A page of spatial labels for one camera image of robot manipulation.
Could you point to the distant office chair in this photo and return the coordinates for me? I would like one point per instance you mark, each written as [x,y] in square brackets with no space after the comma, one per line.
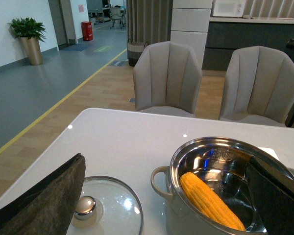
[116,14]

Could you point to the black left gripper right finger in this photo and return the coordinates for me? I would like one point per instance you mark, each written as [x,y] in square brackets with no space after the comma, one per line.
[272,195]

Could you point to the woven basket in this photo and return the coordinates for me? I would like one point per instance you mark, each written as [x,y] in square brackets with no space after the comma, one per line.
[134,51]

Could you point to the red bin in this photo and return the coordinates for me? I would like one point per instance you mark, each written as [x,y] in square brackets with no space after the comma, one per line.
[87,31]

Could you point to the white microwave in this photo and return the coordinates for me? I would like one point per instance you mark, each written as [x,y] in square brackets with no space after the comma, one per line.
[228,8]

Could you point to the beige chair left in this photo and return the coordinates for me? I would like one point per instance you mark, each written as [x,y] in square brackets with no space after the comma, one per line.
[166,80]

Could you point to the potted green plant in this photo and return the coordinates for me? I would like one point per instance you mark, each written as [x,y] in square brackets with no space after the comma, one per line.
[29,32]

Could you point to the grey curtain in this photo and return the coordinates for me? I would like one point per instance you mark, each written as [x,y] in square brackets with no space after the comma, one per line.
[149,20]

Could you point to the white cabinet column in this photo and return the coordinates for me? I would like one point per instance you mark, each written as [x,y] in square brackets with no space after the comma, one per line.
[189,24]

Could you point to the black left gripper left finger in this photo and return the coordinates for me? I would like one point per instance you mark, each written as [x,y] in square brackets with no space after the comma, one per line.
[46,208]

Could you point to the beige chair right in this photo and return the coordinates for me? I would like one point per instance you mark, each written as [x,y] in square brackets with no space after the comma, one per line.
[258,87]

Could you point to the beige chair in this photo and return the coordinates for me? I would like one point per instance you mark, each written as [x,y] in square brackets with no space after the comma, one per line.
[258,87]
[166,80]

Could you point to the yellow corn cob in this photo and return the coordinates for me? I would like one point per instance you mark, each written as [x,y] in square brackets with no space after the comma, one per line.
[208,202]

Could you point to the glass pot lid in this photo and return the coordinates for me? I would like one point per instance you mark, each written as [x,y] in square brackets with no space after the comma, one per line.
[107,206]

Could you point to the dark kitchen counter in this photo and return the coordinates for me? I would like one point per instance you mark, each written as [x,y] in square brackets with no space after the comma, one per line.
[225,37]

